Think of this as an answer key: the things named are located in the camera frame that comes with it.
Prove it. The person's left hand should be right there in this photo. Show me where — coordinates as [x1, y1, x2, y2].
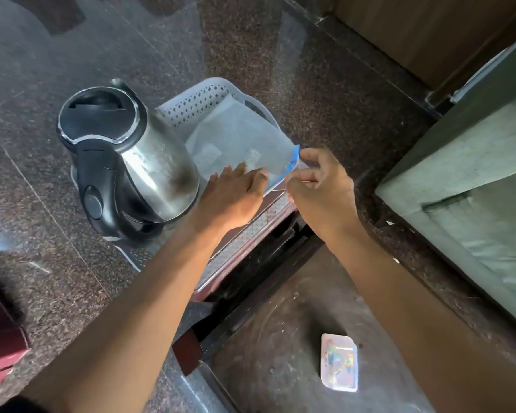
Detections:
[193, 162, 270, 238]

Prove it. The person's right hand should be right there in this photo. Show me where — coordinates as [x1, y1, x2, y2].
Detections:
[286, 148, 363, 246]

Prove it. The clear plastic bag blue edge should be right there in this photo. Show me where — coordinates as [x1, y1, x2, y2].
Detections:
[185, 95, 302, 196]

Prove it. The person's right forearm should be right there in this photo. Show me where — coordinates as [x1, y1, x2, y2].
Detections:
[322, 225, 516, 413]

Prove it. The person's left forearm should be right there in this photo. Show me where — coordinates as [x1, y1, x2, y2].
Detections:
[21, 219, 241, 413]

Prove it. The white perforated plastic basket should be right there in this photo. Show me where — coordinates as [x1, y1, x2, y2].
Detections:
[157, 77, 311, 294]

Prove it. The grey-green cabinet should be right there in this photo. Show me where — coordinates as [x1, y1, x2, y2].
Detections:
[375, 33, 516, 336]

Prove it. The small white plastic packet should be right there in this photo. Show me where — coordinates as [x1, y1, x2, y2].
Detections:
[320, 333, 360, 393]

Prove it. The maroon stool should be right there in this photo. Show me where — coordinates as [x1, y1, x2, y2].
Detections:
[171, 203, 326, 377]

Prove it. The brown wooden door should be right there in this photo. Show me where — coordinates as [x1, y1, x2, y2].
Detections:
[332, 0, 516, 90]

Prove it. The maroon box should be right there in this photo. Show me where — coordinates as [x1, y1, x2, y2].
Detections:
[0, 249, 32, 385]

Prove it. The steel electric kettle black handle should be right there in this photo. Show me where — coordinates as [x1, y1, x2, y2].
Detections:
[56, 78, 201, 246]

